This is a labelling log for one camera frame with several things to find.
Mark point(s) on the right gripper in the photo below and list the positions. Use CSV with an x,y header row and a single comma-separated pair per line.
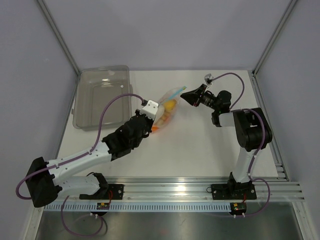
x,y
194,96

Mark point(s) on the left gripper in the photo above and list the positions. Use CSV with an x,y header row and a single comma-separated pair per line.
x,y
149,120

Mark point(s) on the zip top bag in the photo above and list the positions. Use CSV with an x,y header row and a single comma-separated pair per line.
x,y
173,93

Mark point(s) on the clear plastic container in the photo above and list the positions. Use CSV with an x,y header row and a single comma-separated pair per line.
x,y
95,89

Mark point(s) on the white fake radish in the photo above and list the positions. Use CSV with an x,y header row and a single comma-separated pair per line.
x,y
159,116

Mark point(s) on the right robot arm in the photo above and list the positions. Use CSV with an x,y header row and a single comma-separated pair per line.
x,y
253,133

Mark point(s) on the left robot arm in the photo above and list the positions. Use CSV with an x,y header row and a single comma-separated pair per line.
x,y
48,180

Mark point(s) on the orange fake fruit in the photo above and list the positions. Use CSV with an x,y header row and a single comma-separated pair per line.
x,y
154,128

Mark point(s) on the yellow fake fruit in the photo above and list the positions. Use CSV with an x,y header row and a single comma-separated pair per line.
x,y
169,105

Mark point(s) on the left controller board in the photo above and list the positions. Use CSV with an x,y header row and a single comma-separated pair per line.
x,y
103,206

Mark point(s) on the controller board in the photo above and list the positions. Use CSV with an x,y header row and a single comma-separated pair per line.
x,y
239,207
103,206

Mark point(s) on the right controller board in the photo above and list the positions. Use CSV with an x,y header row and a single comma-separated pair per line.
x,y
239,207

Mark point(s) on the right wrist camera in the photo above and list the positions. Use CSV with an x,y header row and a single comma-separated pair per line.
x,y
208,78

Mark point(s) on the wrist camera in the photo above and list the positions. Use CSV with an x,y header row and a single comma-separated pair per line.
x,y
150,109
208,78

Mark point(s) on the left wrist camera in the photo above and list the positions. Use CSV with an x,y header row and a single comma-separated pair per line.
x,y
150,109

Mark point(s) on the aluminium mounting rail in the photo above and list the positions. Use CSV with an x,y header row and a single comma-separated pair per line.
x,y
194,189

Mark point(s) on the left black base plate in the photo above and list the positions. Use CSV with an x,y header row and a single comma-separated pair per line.
x,y
114,192

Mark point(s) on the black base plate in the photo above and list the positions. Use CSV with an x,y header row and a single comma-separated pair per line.
x,y
240,192
114,192

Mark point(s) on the white slotted cable duct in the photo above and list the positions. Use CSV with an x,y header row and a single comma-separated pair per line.
x,y
150,207

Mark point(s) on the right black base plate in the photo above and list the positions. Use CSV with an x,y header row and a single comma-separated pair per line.
x,y
240,192

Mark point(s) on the right frame post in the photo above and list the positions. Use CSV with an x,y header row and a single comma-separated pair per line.
x,y
275,35

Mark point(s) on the frame post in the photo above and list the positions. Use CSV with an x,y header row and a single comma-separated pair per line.
x,y
275,35
58,35

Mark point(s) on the left frame post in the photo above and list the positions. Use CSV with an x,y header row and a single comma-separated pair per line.
x,y
58,35

